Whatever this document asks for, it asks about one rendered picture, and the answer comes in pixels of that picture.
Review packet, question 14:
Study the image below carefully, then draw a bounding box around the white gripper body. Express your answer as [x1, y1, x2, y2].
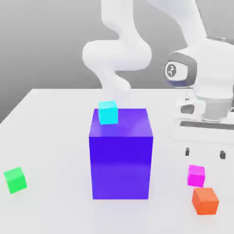
[170, 118, 234, 147]

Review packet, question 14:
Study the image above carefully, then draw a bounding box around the small magenta cube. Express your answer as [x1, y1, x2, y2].
[187, 164, 206, 188]

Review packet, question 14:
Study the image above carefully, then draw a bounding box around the small orange cube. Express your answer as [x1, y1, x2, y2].
[191, 187, 219, 216]

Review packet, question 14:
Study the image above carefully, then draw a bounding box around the small cyan cube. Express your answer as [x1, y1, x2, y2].
[98, 101, 119, 125]

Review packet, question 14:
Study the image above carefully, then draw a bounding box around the small green cube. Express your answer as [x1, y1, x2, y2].
[3, 166, 27, 194]

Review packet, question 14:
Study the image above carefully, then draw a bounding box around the large purple box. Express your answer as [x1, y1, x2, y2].
[89, 108, 154, 200]

